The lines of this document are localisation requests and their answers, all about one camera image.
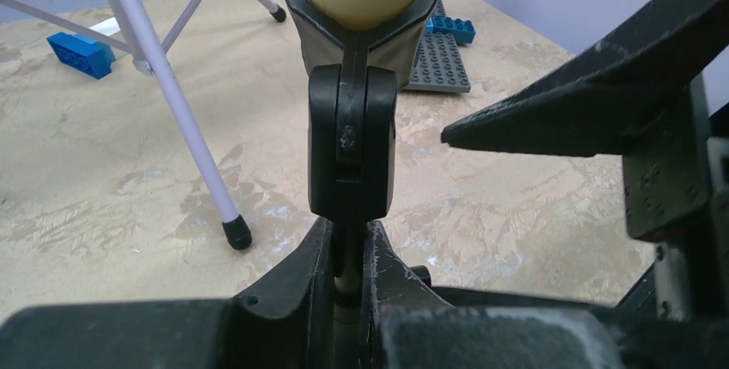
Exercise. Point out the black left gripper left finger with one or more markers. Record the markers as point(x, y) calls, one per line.
point(283, 320)

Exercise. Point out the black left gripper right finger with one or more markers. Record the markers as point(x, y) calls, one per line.
point(405, 324)

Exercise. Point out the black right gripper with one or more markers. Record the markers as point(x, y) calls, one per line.
point(642, 79)

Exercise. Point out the black desktop microphone stand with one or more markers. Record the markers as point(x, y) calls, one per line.
point(355, 77)

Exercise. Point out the dark grey studded baseplate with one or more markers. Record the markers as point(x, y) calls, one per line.
point(438, 65)

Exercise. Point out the lilac tripod music stand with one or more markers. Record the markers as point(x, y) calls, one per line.
point(149, 55)

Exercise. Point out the blue brick under stand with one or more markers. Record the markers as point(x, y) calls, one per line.
point(90, 56)

